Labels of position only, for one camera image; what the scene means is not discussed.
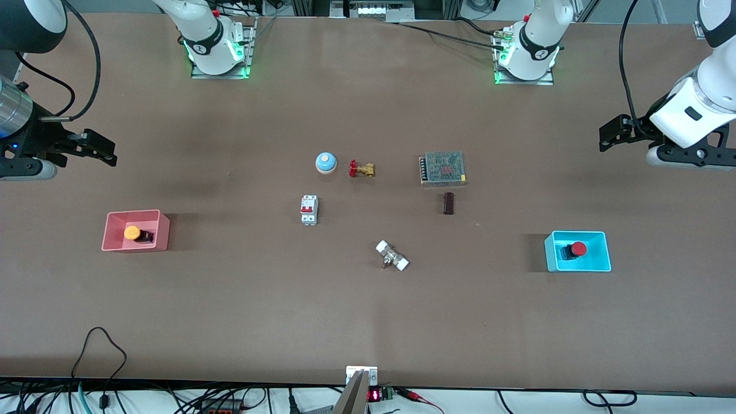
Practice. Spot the pink plastic box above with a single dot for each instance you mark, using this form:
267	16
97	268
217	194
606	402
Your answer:
115	230

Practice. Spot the yellow push button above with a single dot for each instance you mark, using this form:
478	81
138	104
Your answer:
132	233

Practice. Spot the red LED display module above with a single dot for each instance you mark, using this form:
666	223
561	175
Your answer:
376	394

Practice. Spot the dark brown block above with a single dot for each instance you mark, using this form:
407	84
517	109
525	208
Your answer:
449	203

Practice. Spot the metal mesh power supply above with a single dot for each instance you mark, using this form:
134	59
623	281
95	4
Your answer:
443	168

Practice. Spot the grey camera mount bar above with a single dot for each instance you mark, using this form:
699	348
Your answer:
353	397

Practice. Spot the red clip lead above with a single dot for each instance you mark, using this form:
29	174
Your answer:
422	398

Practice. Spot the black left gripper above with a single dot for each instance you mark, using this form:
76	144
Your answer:
637	130

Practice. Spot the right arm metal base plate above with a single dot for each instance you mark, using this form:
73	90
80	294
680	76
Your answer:
248	57

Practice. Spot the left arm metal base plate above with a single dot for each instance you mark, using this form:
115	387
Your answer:
546	81

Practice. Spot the aluminium frame rail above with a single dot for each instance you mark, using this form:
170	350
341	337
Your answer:
379	8

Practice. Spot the blue round bell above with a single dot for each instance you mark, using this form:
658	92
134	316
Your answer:
326	163

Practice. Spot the cyan plastic box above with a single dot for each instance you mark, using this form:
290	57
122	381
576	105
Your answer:
598	256

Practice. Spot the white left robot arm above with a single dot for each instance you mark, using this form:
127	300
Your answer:
537	40

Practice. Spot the white red circuit breaker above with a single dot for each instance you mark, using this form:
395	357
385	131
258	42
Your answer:
309	210

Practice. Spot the red push button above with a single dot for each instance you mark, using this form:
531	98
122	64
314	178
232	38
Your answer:
578	248

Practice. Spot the white pipe fitting valve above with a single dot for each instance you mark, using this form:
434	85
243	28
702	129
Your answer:
393	256

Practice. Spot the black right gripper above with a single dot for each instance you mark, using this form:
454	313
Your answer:
35	144

